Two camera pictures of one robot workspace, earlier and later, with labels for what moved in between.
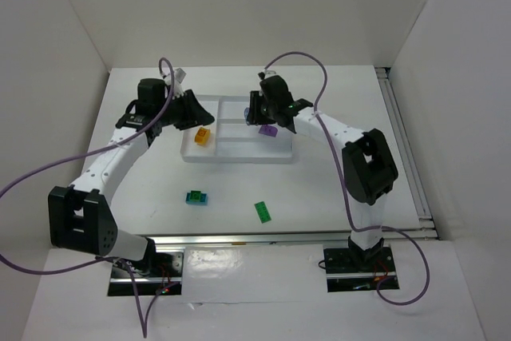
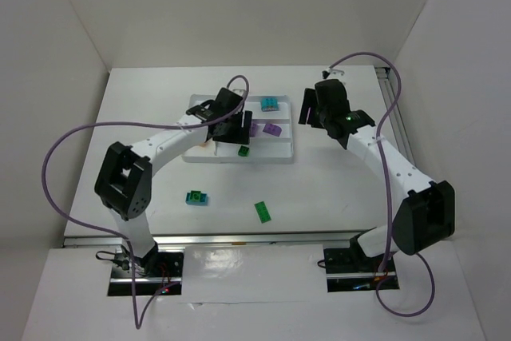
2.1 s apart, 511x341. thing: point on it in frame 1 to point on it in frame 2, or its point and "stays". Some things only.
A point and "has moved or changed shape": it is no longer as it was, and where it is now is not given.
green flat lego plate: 263,212 stays
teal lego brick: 204,199 stays
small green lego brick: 195,196 stays
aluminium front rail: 215,240 stays
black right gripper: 255,107 to 310,105
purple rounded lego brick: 247,115 has moved or changed shape
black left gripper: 188,106 to 233,132
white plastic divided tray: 228,139 stays
